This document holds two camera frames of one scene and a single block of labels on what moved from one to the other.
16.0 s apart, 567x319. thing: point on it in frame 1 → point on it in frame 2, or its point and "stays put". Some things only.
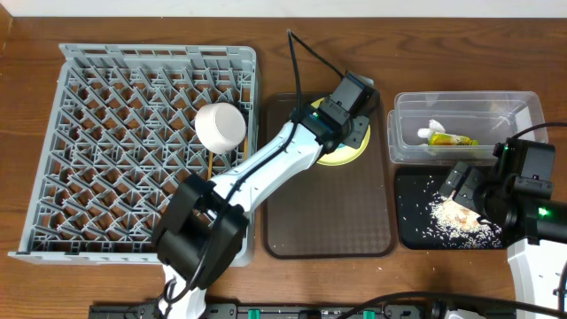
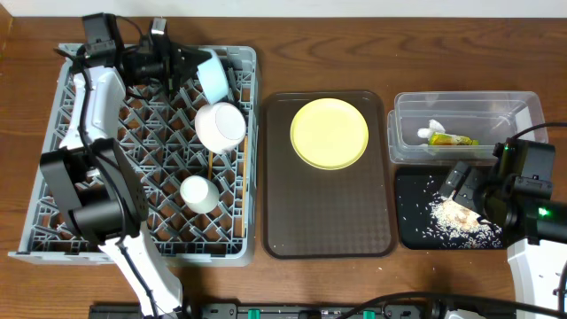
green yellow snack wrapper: (438, 138) stays put
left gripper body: (359, 129) → (167, 62)
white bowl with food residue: (219, 127) stays put
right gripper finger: (465, 193) stays put
